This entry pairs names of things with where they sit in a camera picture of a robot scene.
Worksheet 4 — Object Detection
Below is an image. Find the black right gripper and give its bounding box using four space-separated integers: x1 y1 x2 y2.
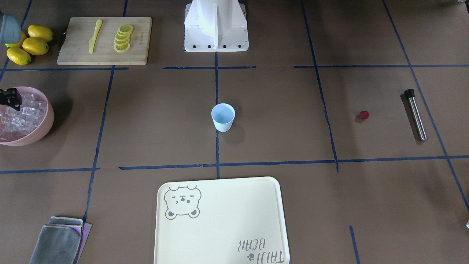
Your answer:
0 88 22 109

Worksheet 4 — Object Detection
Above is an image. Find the pink bowl of ice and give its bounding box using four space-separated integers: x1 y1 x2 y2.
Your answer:
0 87 54 146

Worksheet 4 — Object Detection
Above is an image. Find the yellow lemon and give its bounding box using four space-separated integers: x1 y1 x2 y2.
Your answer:
6 47 32 65
5 31 29 48
22 37 49 56
28 25 54 43

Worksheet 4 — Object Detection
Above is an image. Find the yellow plastic knife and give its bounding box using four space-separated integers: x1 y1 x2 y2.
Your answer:
88 19 103 54

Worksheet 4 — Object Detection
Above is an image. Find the light blue plastic cup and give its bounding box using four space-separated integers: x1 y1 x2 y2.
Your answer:
211 103 236 132

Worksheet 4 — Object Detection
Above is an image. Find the red strawberry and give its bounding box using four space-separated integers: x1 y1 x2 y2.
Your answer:
359 111 370 120

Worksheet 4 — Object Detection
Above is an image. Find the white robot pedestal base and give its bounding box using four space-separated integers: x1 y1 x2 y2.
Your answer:
183 0 249 52

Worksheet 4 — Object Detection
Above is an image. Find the lemon slices row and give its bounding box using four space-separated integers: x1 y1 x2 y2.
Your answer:
114 25 134 52

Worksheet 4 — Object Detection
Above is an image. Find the bamboo cutting board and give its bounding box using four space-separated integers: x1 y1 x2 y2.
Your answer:
57 17 152 66

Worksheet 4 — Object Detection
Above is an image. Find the steel muddler black tip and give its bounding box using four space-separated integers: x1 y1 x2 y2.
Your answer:
404 89 428 142

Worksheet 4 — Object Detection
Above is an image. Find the grey folded cloth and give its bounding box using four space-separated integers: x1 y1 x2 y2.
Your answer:
30 216 92 264

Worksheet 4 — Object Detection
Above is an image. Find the cream bear serving tray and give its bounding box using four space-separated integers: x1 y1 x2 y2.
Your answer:
154 176 291 264

